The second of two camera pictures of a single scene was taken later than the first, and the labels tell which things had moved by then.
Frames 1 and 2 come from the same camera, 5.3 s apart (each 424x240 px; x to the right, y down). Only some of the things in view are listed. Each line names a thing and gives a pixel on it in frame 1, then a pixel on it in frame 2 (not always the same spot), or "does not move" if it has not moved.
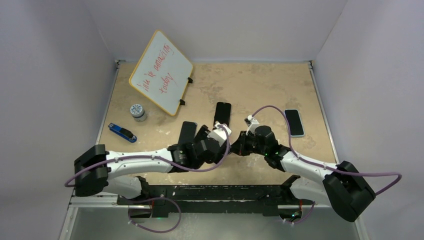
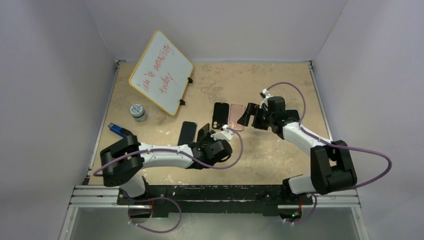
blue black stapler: x=122 y=132 does not move
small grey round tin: x=138 y=112 does not move
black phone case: x=188 y=132 to x=220 y=115
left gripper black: x=202 y=135 does not move
